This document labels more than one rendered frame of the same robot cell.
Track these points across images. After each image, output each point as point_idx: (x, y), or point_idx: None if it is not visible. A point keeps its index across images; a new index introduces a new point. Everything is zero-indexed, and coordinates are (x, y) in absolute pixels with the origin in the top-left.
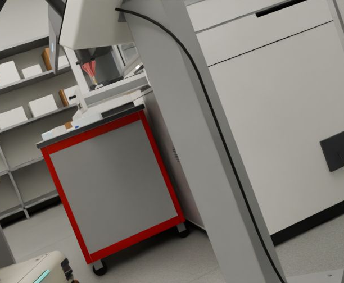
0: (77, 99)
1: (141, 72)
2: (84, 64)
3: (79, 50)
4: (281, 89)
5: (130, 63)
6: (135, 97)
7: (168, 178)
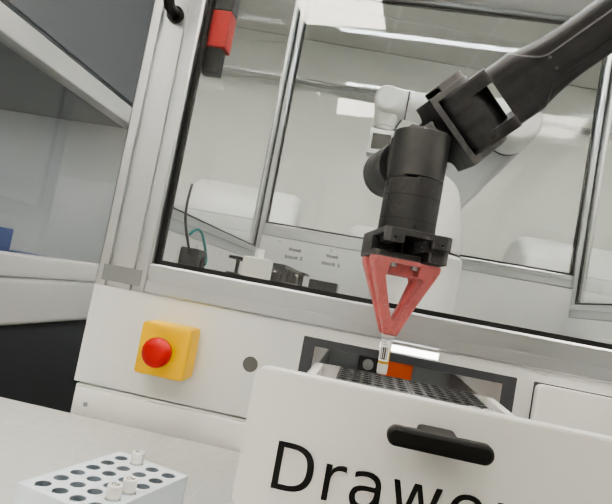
0: (436, 455)
1: (316, 346)
2: (420, 262)
3: (435, 194)
4: None
5: (328, 306)
6: (156, 394)
7: None
